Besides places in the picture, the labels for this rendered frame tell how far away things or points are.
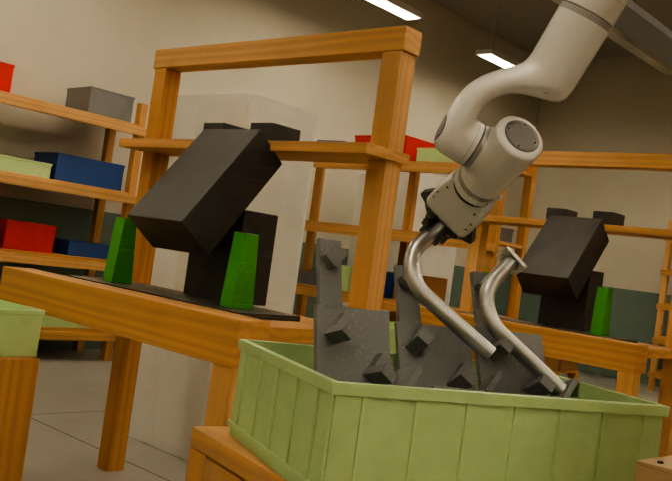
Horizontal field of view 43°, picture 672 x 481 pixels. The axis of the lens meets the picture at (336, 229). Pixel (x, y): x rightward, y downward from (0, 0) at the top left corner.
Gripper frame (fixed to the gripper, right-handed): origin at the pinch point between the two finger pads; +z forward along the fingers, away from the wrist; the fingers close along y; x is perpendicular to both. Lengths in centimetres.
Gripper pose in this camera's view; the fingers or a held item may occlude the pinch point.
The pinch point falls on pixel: (435, 229)
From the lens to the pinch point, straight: 163.9
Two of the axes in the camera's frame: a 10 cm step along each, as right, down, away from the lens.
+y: -6.9, -7.1, 1.3
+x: -6.4, 5.2, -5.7
